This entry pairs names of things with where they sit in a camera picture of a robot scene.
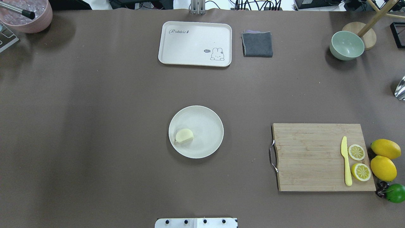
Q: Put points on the whole lemon lower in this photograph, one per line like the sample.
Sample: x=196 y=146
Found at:
x=383 y=168

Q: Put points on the round white plate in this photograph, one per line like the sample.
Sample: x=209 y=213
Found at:
x=207 y=129

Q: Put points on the whole lemon upper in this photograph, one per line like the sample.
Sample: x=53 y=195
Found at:
x=386 y=148

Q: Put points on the metal scoop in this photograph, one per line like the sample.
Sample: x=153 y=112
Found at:
x=399 y=92

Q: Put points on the black glass tray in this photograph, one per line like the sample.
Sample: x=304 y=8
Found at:
x=398 y=32

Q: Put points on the lemon half near edge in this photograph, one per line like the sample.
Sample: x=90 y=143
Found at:
x=361 y=172

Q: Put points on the whole lemon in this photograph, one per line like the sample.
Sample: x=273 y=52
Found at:
x=383 y=168
x=386 y=148

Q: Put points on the metal black-tipped scoop handle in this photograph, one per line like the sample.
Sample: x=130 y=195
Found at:
x=18 y=10

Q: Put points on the pink bowl with ice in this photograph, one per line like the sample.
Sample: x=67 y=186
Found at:
x=41 y=8

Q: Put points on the mint green bowl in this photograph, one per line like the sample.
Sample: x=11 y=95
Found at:
x=345 y=45

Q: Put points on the wooden cutting board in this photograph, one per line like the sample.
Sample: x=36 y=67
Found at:
x=308 y=158

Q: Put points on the grey folded cloth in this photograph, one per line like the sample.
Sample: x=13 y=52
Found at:
x=257 y=44

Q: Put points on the lemon half near bun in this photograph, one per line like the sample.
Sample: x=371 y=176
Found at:
x=356 y=152

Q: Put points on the white cup rack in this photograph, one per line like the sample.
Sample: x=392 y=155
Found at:
x=7 y=37

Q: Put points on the white camera pole base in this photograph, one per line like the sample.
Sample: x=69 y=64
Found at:
x=196 y=223

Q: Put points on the yellow plastic knife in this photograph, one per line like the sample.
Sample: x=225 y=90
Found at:
x=344 y=153

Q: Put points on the green lime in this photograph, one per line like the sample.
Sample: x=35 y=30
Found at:
x=395 y=193

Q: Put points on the aluminium frame post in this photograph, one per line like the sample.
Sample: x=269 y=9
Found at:
x=197 y=7

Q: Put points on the white rabbit tray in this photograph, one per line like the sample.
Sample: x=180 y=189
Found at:
x=195 y=44

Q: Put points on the wooden cup tree stand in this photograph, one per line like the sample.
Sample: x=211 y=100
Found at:
x=365 y=31

